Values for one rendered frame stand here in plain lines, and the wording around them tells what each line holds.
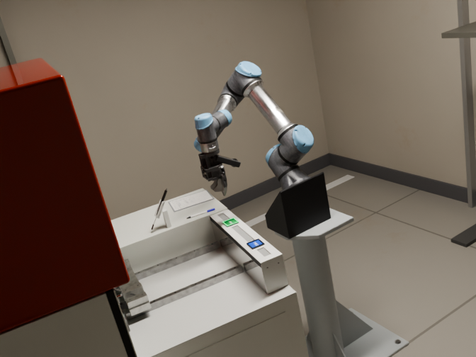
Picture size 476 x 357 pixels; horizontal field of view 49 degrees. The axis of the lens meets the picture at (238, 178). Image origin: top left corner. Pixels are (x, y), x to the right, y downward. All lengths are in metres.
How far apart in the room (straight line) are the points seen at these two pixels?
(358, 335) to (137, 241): 1.34
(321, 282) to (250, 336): 0.69
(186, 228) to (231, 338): 0.65
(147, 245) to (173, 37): 2.34
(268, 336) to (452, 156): 2.66
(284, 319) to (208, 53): 2.92
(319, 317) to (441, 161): 2.09
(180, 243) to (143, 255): 0.18
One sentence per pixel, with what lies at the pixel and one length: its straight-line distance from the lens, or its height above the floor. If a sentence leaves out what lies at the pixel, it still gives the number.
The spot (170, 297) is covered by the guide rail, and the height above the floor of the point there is 0.84.
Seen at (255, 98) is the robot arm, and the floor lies 1.41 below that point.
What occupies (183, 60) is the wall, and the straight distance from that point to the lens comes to 4.43.
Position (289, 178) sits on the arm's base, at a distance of 2.42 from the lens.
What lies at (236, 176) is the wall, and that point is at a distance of 4.81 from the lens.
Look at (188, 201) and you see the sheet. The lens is 2.65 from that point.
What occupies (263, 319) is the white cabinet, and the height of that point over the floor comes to 0.77.
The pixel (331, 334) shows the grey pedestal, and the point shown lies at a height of 0.21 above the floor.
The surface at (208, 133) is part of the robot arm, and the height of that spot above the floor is 1.39.
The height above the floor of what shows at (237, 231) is 0.96.
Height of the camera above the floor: 1.95
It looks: 21 degrees down
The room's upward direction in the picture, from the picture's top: 13 degrees counter-clockwise
